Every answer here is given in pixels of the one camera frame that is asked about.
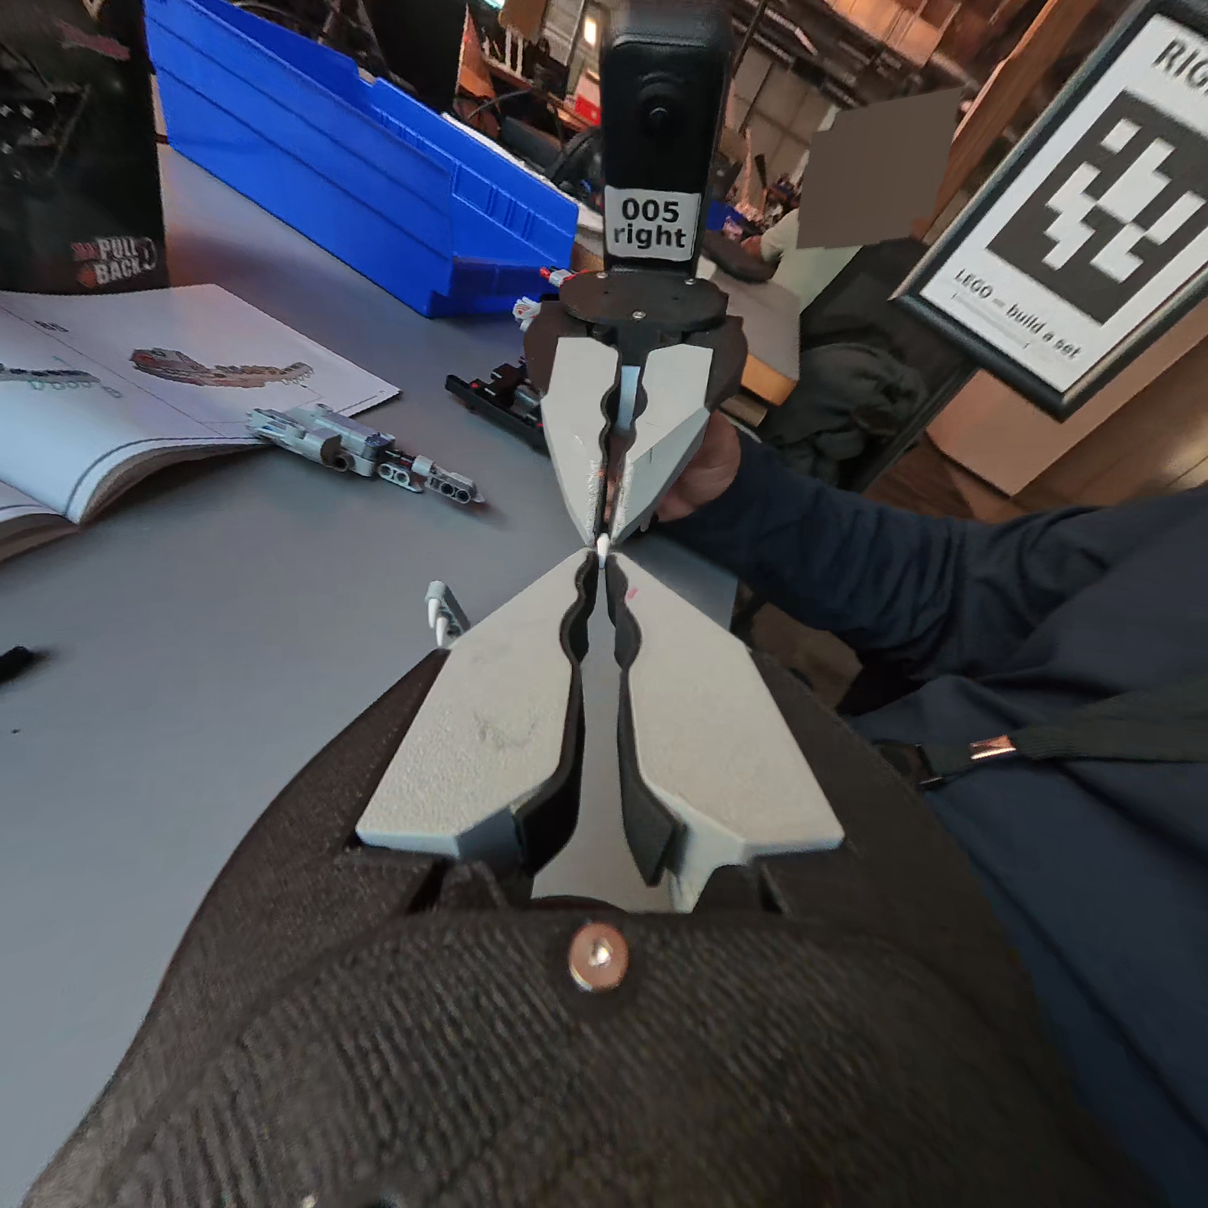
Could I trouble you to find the person's right hand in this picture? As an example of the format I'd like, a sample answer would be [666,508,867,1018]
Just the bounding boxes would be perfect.
[655,411,741,525]

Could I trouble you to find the black red lego chassis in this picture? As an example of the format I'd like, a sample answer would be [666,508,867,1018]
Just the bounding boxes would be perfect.
[444,267,586,454]

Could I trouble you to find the person's right forearm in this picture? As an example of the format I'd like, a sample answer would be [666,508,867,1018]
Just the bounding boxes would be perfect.
[655,430,1208,690]

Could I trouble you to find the black jacket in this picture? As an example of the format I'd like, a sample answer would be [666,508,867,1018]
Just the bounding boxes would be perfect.
[764,341,929,454]

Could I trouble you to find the grey lego jaw assembly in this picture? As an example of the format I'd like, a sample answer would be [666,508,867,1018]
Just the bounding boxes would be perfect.
[422,581,469,653]

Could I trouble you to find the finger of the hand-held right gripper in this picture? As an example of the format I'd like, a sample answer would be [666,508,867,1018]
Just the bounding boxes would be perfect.
[608,345,713,547]
[539,336,625,551]

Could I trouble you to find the black lanyard strap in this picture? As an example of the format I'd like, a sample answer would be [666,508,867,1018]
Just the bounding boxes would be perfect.
[881,675,1208,790]

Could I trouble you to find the blue plastic bin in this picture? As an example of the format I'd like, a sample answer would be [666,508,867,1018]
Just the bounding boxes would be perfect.
[143,0,578,319]

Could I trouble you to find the person's dark blue torso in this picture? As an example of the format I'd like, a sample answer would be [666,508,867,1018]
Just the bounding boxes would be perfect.
[839,490,1208,1208]

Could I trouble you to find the black lego set box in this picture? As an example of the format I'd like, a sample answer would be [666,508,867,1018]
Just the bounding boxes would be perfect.
[0,0,171,294]

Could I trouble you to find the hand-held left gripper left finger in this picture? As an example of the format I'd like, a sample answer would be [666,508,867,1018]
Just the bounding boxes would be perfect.
[354,550,600,888]

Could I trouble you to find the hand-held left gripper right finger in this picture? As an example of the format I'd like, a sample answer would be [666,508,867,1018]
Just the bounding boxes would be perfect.
[603,550,845,912]

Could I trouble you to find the grey lego motor assembly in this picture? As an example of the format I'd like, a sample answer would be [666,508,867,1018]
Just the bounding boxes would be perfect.
[246,405,486,511]

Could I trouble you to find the wooden table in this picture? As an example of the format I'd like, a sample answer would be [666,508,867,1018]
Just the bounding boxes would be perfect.
[697,273,803,403]

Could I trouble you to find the black office chair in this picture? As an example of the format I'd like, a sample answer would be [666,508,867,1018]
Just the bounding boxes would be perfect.
[759,241,973,492]

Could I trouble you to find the framed marker sign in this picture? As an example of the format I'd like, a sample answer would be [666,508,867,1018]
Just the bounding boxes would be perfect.
[890,0,1208,423]

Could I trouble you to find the lego instruction booklet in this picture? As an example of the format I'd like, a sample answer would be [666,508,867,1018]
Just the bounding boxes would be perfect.
[0,283,402,565]

